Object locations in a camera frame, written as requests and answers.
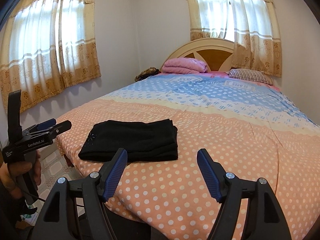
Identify black pants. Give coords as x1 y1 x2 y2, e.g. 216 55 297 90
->
78 119 178 163

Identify person's left hand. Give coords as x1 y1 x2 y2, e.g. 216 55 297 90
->
1 151 41 199

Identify polka dot bed sheet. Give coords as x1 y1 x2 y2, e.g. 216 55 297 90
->
56 74 319 239

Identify beige curtain side window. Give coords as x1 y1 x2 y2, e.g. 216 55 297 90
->
1 0 101 111

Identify striped pillow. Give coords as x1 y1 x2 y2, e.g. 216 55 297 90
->
227 68 273 86

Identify brown patterned cloth bundle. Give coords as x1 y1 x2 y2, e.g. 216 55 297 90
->
135 67 161 82

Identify cream wooden headboard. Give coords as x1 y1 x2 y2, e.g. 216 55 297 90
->
165 38 234 72

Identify folded pink blanket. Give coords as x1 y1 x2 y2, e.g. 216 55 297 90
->
161 57 209 74

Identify beige curtain centre window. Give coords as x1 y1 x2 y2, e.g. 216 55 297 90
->
187 0 282 77

